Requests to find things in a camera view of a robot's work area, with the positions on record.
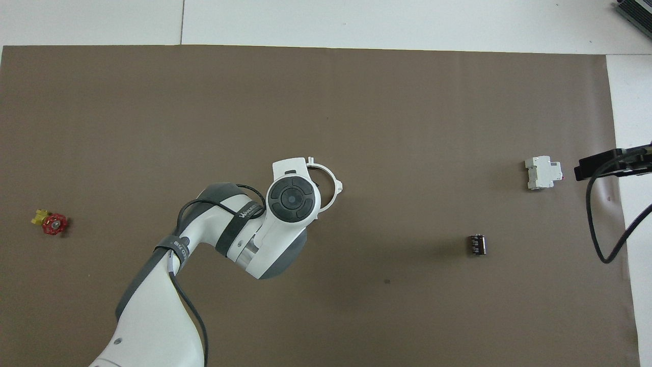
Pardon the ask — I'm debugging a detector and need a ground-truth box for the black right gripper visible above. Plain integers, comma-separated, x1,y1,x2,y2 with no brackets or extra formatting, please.
574,144,652,182

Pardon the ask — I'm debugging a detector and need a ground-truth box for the white half-ring pipe clamp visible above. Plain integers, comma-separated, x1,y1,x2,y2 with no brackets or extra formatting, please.
308,157,343,213

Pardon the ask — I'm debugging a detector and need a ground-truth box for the white circuit breaker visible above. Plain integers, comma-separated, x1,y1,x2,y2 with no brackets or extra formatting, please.
525,155,562,191

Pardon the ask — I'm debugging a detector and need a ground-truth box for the grey ribbed device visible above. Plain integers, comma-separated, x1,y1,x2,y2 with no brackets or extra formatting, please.
614,0,652,34

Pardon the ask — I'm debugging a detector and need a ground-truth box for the brown paper table mat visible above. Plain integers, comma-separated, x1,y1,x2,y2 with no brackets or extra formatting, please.
0,45,641,367

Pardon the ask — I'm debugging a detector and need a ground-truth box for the red yellow valve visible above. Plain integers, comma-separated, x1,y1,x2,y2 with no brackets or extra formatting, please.
31,208,68,236

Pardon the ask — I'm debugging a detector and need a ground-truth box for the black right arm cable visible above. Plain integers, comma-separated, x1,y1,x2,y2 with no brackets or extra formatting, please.
584,150,652,265

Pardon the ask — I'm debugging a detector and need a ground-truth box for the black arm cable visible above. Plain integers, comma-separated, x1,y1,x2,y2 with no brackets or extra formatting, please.
167,183,266,367
584,150,652,265

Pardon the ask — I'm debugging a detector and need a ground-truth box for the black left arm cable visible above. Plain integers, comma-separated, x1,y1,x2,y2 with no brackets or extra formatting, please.
167,183,266,367

